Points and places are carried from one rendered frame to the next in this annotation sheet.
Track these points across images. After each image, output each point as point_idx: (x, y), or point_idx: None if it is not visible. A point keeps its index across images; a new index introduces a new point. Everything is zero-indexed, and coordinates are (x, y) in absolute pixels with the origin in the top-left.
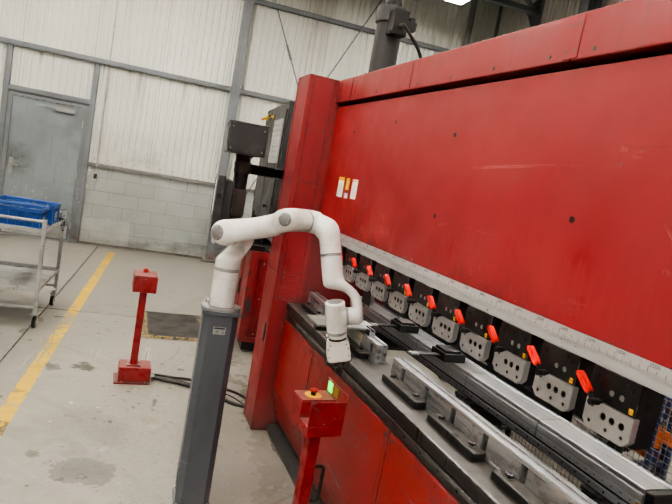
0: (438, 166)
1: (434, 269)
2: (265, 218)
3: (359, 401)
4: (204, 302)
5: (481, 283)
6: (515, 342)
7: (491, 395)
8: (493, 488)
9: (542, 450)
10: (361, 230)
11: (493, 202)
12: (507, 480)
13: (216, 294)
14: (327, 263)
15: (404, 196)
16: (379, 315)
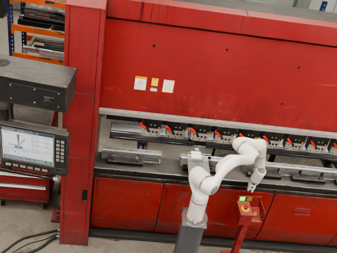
0: (283, 81)
1: (284, 126)
2: (233, 162)
3: (240, 191)
4: (191, 224)
5: (322, 128)
6: None
7: (280, 149)
8: None
9: (311, 158)
10: (189, 111)
11: (331, 99)
12: None
13: (202, 215)
14: (264, 159)
15: (246, 93)
16: (160, 135)
